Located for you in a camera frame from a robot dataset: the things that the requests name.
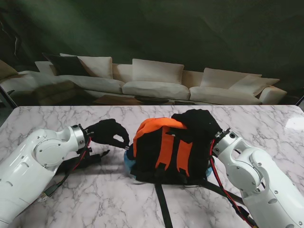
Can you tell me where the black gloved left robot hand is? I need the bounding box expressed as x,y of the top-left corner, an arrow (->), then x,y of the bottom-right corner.
85,119 -> 131,151

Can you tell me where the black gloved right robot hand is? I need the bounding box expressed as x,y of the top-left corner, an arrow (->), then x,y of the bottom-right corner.
171,109 -> 224,143

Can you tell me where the orange and blue backpack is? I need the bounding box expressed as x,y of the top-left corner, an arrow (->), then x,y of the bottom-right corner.
123,117 -> 245,228

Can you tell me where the brown coffee table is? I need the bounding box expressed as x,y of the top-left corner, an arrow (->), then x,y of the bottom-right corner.
92,94 -> 200,106

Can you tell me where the cream sofa cushion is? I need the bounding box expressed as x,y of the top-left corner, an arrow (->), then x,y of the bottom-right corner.
229,75 -> 281,97
35,61 -> 57,76
77,56 -> 113,79
201,67 -> 263,90
132,58 -> 185,84

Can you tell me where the cream sofa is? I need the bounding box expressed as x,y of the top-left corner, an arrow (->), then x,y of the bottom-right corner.
0,53 -> 288,105

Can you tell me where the dark brown cushion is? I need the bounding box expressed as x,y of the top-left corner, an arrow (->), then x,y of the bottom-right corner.
42,53 -> 91,76

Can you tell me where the tan armchair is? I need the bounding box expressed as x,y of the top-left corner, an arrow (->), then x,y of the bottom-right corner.
0,59 -> 19,80

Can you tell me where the red black arm cable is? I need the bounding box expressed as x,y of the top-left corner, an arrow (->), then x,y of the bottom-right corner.
39,136 -> 94,202
209,140 -> 258,228

